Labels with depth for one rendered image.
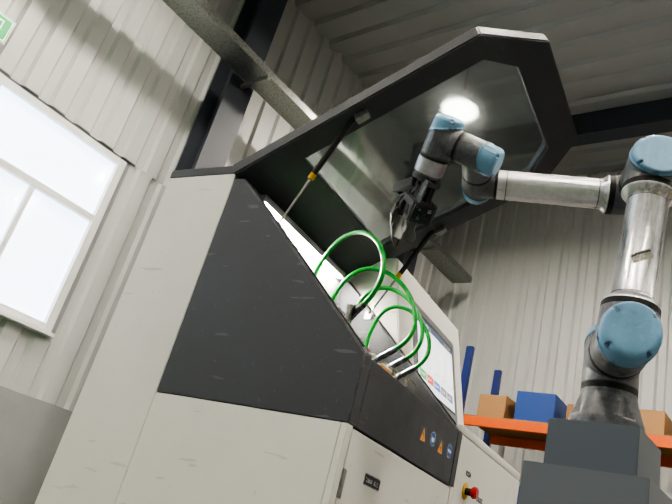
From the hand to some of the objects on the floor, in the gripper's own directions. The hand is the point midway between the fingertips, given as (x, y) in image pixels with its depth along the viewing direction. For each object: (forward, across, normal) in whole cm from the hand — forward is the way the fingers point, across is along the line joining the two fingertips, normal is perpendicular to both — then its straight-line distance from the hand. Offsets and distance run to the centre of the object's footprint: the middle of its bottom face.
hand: (396, 240), depth 176 cm
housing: (+153, -22, -26) cm, 157 cm away
